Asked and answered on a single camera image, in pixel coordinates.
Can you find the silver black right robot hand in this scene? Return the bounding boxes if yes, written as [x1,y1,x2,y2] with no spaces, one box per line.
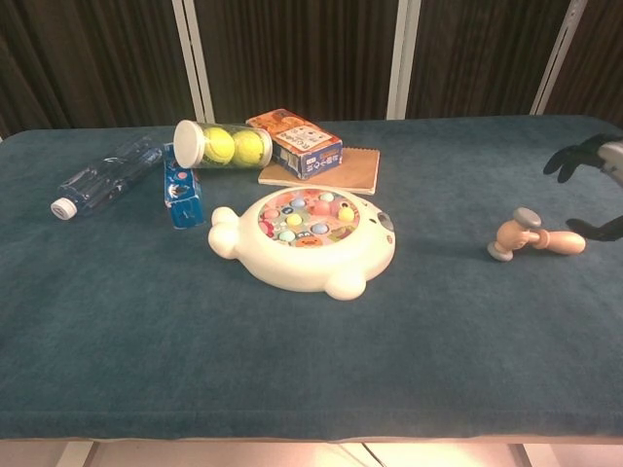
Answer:
[543,133,623,243]

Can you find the wooden toy hammer grey head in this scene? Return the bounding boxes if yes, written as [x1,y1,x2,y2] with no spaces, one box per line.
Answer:
[486,206,588,265]

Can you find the white whack-a-mole toy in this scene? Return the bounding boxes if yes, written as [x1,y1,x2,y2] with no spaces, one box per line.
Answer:
[206,186,397,301]

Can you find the brown kraft notebook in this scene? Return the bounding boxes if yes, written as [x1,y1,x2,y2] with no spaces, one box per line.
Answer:
[257,147,382,197]

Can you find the orange blue cookie box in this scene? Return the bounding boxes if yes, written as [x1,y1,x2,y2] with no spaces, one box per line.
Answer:
[244,108,345,182]

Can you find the yellow tennis ball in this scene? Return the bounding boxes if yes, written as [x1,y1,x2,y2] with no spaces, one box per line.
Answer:
[202,126,237,164]
[233,128,267,165]

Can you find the blue fabric table mat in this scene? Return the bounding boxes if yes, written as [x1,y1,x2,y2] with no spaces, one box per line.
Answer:
[0,114,623,442]

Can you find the clear tennis ball tube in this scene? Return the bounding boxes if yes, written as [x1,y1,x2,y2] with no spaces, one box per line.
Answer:
[173,119,275,171]

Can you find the blue cookie snack package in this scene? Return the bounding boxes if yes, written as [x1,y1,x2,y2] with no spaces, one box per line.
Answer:
[162,141,208,231]

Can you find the clear plastic water bottle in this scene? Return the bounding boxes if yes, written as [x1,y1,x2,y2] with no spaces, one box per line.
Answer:
[49,135,165,222]

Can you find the white partition frame post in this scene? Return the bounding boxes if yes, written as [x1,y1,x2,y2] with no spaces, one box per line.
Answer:
[170,0,217,126]
[385,0,427,121]
[529,0,591,117]

